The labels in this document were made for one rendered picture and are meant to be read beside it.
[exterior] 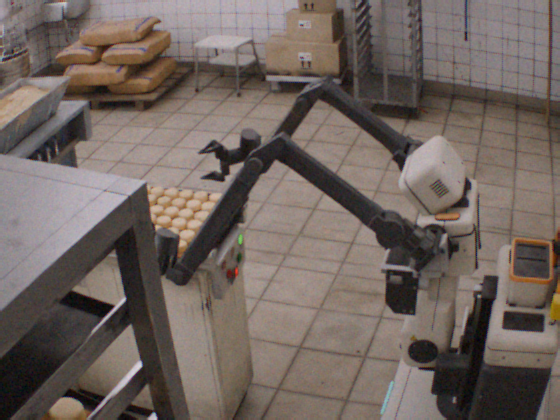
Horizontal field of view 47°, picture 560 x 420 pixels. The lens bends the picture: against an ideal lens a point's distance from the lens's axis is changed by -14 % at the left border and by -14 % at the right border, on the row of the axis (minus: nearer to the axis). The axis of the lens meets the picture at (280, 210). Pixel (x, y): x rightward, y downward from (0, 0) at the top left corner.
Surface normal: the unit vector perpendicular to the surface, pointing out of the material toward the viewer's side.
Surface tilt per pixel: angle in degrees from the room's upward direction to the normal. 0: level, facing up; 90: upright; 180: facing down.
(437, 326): 90
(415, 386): 0
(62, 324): 0
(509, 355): 90
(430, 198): 90
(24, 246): 0
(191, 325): 90
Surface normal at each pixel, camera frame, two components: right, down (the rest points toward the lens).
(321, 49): -0.24, 0.42
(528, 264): -0.05, -0.87
